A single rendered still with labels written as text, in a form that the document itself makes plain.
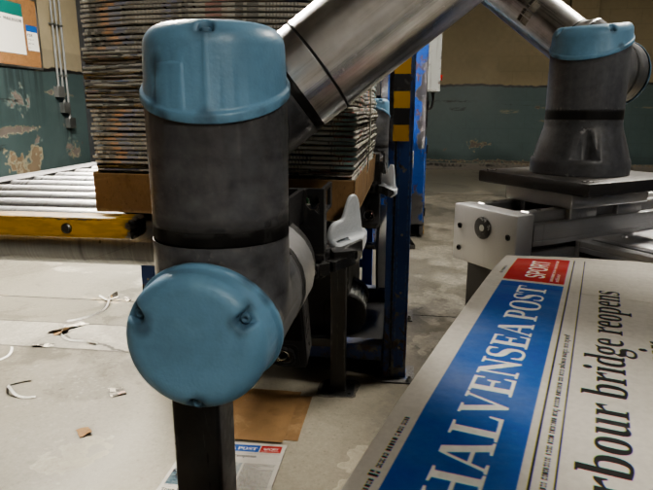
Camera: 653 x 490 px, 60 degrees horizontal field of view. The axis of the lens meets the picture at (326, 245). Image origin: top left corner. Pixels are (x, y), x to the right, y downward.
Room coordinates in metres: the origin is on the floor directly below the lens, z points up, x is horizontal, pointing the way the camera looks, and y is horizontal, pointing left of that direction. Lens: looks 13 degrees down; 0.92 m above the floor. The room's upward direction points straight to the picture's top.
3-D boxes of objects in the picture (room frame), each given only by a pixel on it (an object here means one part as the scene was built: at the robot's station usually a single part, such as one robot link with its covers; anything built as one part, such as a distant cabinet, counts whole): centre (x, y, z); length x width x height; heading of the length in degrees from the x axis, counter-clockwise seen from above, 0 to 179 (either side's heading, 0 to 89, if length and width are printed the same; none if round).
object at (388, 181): (1.08, -0.12, 0.79); 0.09 x 0.03 x 0.06; 19
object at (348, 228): (0.56, -0.02, 0.81); 0.09 x 0.03 x 0.06; 146
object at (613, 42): (0.93, -0.42, 0.98); 0.13 x 0.12 x 0.14; 141
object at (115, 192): (0.67, 0.10, 0.83); 0.29 x 0.16 x 0.04; 82
